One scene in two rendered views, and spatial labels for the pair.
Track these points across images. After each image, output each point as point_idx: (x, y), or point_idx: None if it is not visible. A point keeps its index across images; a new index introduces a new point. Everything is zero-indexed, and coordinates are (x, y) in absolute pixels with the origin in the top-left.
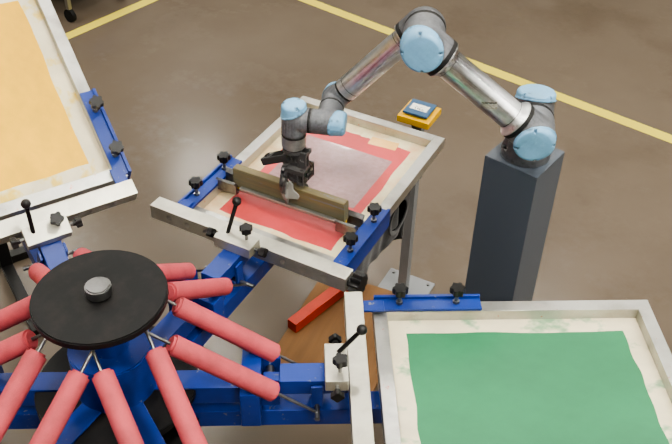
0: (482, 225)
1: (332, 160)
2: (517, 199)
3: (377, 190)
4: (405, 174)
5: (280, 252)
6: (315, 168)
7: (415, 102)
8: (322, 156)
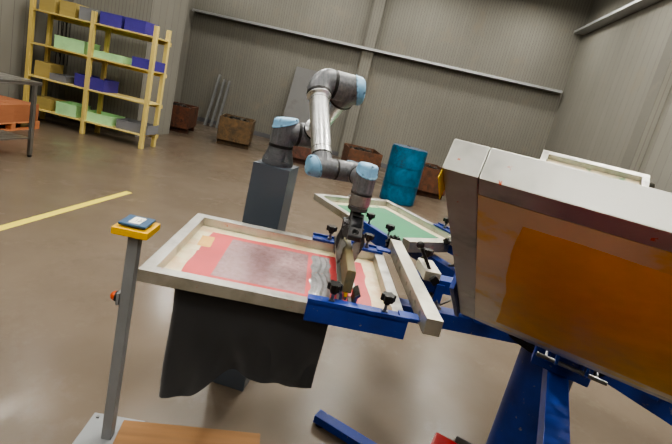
0: (280, 222)
1: (249, 262)
2: (292, 187)
3: (277, 246)
4: (260, 228)
5: (409, 259)
6: (268, 269)
7: (127, 221)
8: (246, 267)
